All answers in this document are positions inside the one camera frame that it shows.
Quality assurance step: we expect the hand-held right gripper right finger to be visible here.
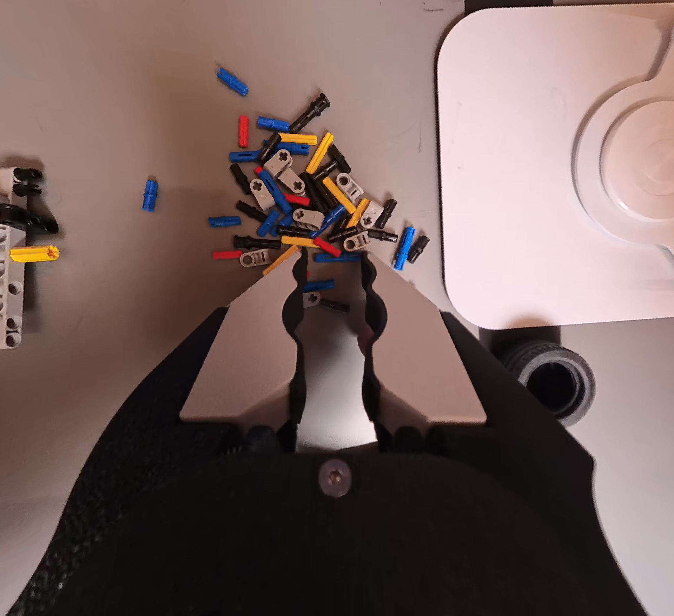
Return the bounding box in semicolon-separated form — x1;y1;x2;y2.
361;251;488;436

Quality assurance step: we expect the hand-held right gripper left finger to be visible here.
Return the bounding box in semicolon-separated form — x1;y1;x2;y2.
179;249;309;435

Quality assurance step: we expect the pile of mixed lego pieces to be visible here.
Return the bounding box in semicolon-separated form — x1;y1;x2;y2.
208;92;431;314

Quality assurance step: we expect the yellow lego connector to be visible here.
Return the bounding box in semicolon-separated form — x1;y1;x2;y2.
9;245;60;263

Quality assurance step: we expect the grey lego frame assembly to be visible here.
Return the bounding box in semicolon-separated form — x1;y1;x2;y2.
0;166;60;351

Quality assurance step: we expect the black rubber tyre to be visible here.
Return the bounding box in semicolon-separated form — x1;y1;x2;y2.
500;340;597;427

